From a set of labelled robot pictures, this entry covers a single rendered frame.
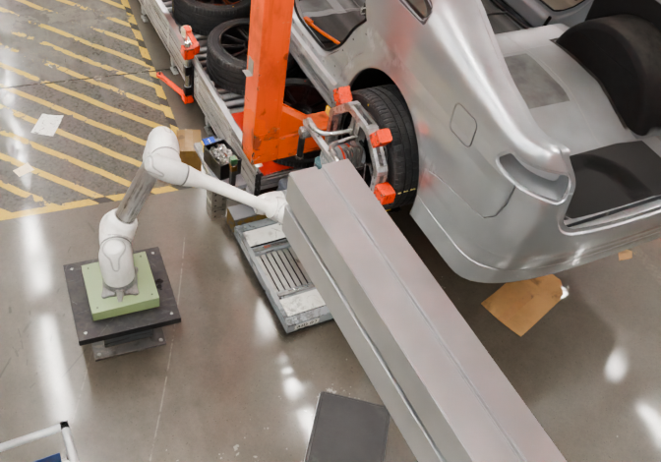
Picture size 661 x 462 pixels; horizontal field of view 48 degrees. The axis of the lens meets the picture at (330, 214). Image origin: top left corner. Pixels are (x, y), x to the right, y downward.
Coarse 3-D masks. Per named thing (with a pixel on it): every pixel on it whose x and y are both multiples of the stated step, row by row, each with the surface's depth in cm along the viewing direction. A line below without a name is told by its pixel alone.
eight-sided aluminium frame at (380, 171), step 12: (336, 108) 396; (348, 108) 383; (360, 108) 381; (336, 120) 409; (360, 120) 375; (372, 120) 375; (372, 132) 371; (372, 156) 374; (384, 156) 374; (384, 168) 373; (372, 180) 379; (384, 180) 379; (372, 192) 382
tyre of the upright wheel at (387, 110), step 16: (352, 96) 395; (368, 96) 381; (384, 96) 381; (400, 96) 383; (384, 112) 373; (400, 112) 376; (384, 128) 373; (400, 128) 372; (400, 144) 371; (416, 144) 375; (400, 160) 372; (416, 160) 376; (400, 176) 375; (416, 176) 380; (400, 192) 382
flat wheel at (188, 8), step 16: (176, 0) 552; (192, 0) 548; (224, 0) 560; (240, 0) 557; (176, 16) 564; (192, 16) 550; (208, 16) 547; (224, 16) 547; (240, 16) 554; (208, 32) 556
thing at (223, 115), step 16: (144, 0) 590; (160, 0) 563; (160, 16) 559; (176, 32) 536; (176, 48) 541; (208, 80) 502; (208, 96) 500; (224, 112) 480; (224, 128) 484; (240, 144) 464; (256, 176) 452
